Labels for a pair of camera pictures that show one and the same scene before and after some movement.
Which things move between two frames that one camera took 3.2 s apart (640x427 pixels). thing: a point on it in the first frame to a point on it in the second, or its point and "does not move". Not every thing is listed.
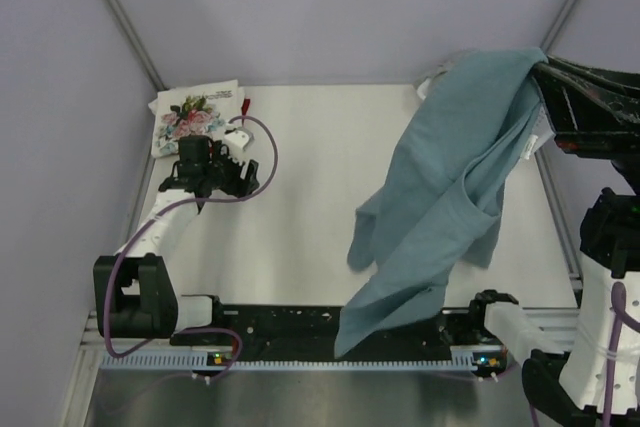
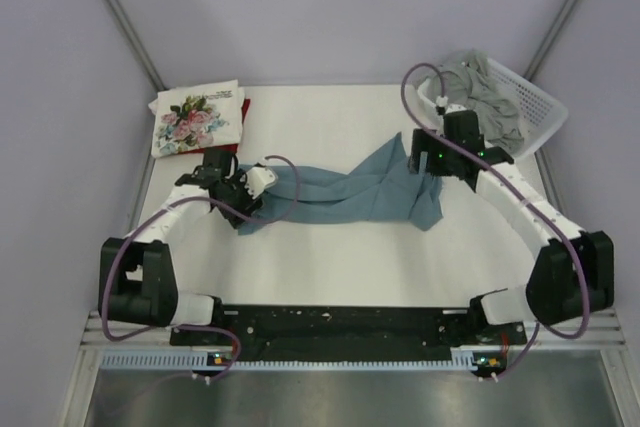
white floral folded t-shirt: [195, 110] does not move
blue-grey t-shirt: [439, 209] to [381, 185]
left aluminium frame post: [121, 17] does not move
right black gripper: [581, 119] to [420, 145]
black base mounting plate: [309, 331] does not move
